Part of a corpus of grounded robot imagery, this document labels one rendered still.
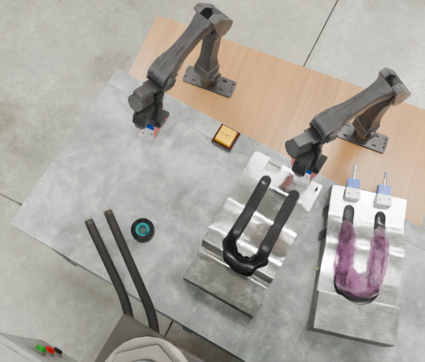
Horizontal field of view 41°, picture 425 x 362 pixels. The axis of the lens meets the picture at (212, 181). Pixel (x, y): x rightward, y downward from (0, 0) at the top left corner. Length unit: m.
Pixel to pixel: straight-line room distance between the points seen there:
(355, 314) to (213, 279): 0.46
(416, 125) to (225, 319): 1.01
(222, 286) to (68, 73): 1.71
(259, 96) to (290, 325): 0.84
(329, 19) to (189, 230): 1.79
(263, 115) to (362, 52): 1.28
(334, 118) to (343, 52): 1.60
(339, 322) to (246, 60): 1.03
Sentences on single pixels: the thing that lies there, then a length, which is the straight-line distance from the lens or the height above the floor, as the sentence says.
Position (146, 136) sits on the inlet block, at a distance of 1.93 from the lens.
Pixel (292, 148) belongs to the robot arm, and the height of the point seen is 1.14.
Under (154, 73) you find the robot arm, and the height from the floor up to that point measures 1.18.
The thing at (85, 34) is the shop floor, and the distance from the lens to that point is 3.30.
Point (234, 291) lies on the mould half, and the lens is 1.88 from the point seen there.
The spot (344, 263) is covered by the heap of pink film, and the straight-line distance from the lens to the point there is 1.90.
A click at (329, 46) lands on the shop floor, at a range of 3.29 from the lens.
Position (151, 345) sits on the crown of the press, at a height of 2.04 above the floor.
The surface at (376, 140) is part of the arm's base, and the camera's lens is 2.17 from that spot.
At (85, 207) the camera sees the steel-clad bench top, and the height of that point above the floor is 0.80.
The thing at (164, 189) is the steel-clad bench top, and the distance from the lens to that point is 2.02.
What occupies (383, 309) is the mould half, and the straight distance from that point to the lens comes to 1.91.
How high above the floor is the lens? 2.73
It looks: 72 degrees down
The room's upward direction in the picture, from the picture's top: 4 degrees clockwise
